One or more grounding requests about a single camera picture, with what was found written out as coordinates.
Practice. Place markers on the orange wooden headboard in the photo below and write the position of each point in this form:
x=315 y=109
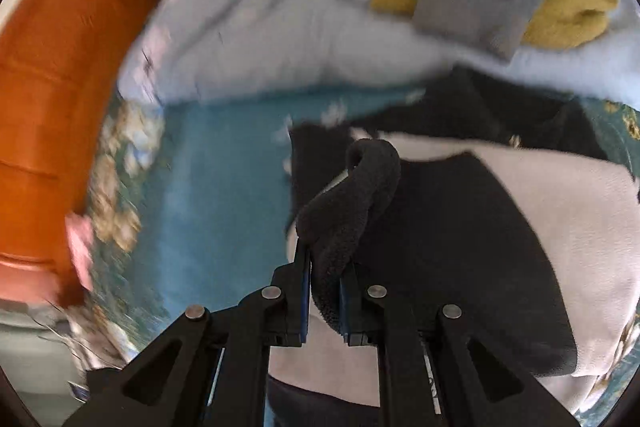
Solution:
x=50 y=107

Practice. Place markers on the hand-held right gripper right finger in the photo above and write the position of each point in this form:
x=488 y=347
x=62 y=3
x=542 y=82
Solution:
x=344 y=307

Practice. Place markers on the teal floral bed sheet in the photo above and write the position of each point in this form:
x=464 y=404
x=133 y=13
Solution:
x=225 y=207

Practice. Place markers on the black and white fleece garment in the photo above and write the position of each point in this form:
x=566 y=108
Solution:
x=450 y=232

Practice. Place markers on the pink cloth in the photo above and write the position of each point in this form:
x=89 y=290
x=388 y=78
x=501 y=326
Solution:
x=80 y=252

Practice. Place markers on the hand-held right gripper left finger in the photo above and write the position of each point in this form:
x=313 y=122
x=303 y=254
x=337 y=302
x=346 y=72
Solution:
x=303 y=297

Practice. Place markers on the light blue floral quilt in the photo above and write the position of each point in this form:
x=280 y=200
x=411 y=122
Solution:
x=275 y=32

